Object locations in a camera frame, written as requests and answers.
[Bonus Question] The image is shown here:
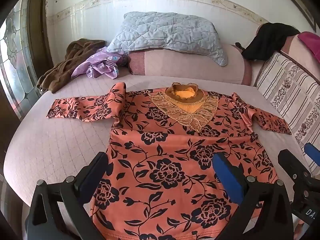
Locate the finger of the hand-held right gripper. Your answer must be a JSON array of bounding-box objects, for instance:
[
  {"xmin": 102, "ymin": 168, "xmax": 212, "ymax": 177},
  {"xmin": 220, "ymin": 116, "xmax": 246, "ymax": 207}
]
[
  {"xmin": 304, "ymin": 142, "xmax": 320, "ymax": 167},
  {"xmin": 277, "ymin": 149, "xmax": 312, "ymax": 200}
]

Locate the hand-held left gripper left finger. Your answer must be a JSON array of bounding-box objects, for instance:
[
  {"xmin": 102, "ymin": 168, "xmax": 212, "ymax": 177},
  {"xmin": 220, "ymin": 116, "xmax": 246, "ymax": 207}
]
[{"xmin": 25, "ymin": 151, "xmax": 109, "ymax": 240}]

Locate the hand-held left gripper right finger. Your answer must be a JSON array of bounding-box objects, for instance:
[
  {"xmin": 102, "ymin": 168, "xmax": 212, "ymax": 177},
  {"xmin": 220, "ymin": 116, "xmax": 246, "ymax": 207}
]
[{"xmin": 212, "ymin": 152, "xmax": 293, "ymax": 240}]

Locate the orange black floral shirt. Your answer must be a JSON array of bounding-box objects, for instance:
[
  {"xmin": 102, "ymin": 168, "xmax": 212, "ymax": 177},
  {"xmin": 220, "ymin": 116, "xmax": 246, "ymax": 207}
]
[{"xmin": 46, "ymin": 81, "xmax": 292, "ymax": 240}]

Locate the bed with pale checked sheet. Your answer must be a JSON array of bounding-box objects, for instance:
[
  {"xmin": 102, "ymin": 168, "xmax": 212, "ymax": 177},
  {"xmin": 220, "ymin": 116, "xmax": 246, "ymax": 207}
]
[{"xmin": 4, "ymin": 74, "xmax": 314, "ymax": 240}]

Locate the striped floral patchwork cushion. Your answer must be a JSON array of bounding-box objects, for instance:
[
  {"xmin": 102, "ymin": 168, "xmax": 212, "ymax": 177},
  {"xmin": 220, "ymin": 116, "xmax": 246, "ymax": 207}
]
[{"xmin": 253, "ymin": 51, "xmax": 320, "ymax": 179}]

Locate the purple floral cloth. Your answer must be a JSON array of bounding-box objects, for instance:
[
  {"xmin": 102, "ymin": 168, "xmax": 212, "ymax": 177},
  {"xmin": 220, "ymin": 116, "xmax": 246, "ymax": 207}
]
[{"xmin": 71, "ymin": 46, "xmax": 130, "ymax": 80}]

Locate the brown garment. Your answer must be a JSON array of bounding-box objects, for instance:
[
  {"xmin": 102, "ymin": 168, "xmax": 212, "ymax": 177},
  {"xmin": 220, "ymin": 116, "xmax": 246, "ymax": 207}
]
[{"xmin": 37, "ymin": 39, "xmax": 107, "ymax": 94}]

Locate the magenta cloth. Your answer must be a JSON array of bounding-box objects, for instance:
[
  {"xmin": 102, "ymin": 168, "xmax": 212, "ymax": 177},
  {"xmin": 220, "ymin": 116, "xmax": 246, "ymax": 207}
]
[{"xmin": 297, "ymin": 31, "xmax": 320, "ymax": 63}]

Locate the pale pink rolled bedding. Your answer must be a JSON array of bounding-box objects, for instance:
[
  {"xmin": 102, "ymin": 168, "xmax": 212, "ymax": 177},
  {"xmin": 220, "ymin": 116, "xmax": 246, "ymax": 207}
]
[{"xmin": 128, "ymin": 41, "xmax": 253, "ymax": 86}]

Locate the black garment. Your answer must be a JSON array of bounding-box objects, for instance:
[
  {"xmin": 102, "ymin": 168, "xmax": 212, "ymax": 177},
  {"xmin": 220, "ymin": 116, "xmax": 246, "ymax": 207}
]
[{"xmin": 235, "ymin": 22, "xmax": 301, "ymax": 61}]

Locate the stained glass window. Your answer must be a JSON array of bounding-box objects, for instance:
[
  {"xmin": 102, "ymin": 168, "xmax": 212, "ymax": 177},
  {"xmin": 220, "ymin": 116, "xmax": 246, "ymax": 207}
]
[{"xmin": 0, "ymin": 0, "xmax": 42, "ymax": 122}]

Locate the grey quilted blanket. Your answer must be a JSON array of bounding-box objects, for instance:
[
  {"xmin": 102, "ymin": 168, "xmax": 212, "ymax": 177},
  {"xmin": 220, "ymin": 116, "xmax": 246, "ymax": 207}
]
[{"xmin": 107, "ymin": 11, "xmax": 228, "ymax": 67}]

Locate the brown wooden window frame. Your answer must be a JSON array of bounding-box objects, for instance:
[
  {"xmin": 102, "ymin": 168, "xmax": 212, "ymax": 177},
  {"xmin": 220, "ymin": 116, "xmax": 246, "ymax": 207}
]
[{"xmin": 26, "ymin": 0, "xmax": 54, "ymax": 80}]

